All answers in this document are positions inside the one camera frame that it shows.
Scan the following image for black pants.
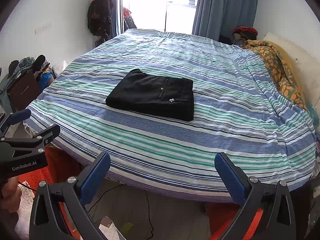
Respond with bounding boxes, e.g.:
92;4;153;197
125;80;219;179
106;69;194;121

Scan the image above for left hand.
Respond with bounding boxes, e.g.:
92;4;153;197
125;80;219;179
1;177;22;213

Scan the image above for red fleece robe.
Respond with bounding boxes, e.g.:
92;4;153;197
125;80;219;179
15;146;264;240

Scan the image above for pile of clothes on chair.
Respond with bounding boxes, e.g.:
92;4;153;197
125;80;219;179
1;55;56;114

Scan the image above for blue green striped bed cover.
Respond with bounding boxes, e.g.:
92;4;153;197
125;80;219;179
24;29;317;202

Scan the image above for red item at window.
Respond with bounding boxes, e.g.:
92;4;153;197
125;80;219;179
123;7;137;31

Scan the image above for orange floral quilt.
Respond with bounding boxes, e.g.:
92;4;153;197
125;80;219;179
241;40;308;110

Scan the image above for cream padded headboard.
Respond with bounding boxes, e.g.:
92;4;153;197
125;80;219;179
264;32;320;115

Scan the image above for blue left curtain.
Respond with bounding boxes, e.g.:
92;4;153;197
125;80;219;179
108;0;124;40

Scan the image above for blue curtain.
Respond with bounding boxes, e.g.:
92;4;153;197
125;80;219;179
192;0;258;41
108;0;124;40

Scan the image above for red black clothes by curtain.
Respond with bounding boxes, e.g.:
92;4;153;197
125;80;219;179
232;25;258;46

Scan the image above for blue right curtain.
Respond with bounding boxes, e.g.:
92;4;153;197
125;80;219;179
192;0;258;41

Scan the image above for dark clothes hanging on wall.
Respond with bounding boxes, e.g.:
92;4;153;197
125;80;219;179
87;0;114;47

